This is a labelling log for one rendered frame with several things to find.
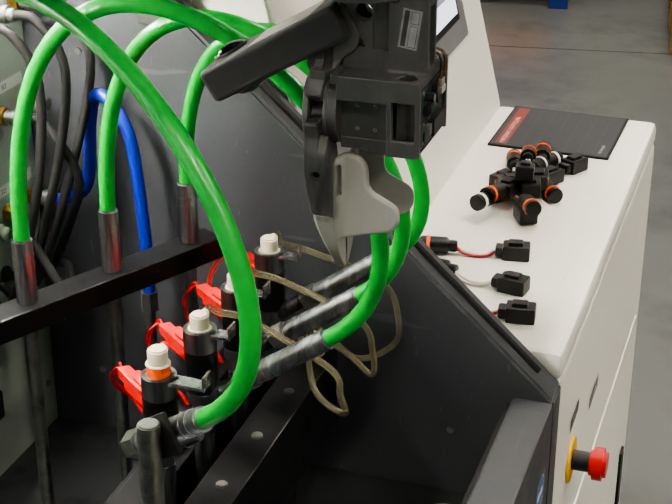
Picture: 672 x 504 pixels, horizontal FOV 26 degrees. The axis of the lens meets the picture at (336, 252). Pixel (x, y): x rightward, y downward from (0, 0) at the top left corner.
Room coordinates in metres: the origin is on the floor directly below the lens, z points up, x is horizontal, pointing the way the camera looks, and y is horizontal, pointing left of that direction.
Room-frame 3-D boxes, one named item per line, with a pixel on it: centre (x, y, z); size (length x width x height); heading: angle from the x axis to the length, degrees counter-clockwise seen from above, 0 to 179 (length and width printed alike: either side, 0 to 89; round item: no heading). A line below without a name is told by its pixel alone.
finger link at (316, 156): (0.92, 0.01, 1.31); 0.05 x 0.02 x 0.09; 161
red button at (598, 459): (1.32, -0.27, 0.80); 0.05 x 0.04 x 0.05; 161
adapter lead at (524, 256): (1.46, -0.15, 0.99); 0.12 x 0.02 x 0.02; 81
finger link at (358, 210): (0.92, -0.02, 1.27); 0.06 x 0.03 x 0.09; 71
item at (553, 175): (1.64, -0.24, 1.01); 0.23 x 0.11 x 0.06; 161
